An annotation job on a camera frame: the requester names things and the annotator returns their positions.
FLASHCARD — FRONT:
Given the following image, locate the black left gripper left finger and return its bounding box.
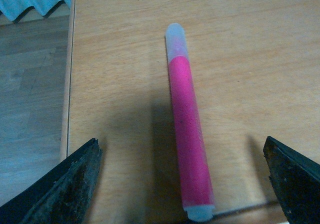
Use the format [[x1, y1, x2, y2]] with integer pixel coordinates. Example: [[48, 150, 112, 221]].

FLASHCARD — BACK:
[[0, 138, 102, 224]]

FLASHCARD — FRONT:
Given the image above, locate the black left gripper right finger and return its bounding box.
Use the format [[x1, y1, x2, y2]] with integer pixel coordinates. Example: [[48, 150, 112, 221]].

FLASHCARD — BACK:
[[263, 136, 320, 224]]

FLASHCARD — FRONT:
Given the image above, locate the pink marker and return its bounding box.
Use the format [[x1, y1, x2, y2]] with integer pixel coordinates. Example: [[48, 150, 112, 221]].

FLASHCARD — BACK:
[[165, 23, 215, 223]]

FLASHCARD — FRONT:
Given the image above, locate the wooden nightstand cabinet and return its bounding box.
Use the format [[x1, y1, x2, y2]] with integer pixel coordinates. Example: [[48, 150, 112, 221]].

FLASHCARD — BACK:
[[61, 0, 320, 224]]

